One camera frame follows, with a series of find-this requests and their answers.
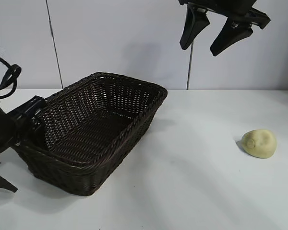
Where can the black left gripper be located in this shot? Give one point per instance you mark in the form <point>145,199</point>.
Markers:
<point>2,131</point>

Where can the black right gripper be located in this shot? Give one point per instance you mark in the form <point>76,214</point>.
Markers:
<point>230,8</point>

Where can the dark brown wicker basket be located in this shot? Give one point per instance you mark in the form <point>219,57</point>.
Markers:
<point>98,119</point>

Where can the pale yellow potato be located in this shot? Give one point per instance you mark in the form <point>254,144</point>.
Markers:
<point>260,143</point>

